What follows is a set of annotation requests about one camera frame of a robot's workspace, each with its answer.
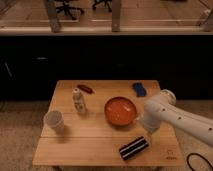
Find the grey metal post centre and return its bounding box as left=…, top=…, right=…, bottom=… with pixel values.
left=112, top=0, right=121, bottom=32

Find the dark red oblong object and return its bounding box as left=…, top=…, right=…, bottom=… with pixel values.
left=77, top=84, right=94, bottom=94

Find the white paper cup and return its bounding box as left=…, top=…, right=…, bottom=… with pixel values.
left=43, top=110, right=64, bottom=134

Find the black office chair base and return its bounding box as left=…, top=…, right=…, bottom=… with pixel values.
left=55, top=0, right=85, bottom=20

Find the white plastic bottle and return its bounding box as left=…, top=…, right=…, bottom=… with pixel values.
left=73, top=88, right=87, bottom=114

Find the orange round plate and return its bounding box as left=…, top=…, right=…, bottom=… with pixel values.
left=104, top=97, right=137, bottom=126

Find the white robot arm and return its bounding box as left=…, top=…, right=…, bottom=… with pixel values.
left=138, top=89, right=213, bottom=147

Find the blue toy object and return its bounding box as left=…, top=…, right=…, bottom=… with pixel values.
left=133, top=82, right=147, bottom=97

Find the grey metal post left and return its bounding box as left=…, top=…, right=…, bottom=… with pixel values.
left=43, top=0, right=61, bottom=33

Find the wooden table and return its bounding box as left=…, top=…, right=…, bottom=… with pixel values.
left=33, top=80, right=183, bottom=167

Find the grey metal post right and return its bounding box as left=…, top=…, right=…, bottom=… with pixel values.
left=196, top=9, right=213, bottom=32

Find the black cable on floor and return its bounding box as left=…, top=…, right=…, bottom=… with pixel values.
left=186, top=152, right=213, bottom=171

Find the black white striped eraser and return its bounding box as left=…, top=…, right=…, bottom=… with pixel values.
left=119, top=136, right=149, bottom=160

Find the grey metal post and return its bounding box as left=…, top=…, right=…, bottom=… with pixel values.
left=112, top=0, right=121, bottom=32
left=196, top=9, right=213, bottom=32
left=43, top=0, right=61, bottom=33

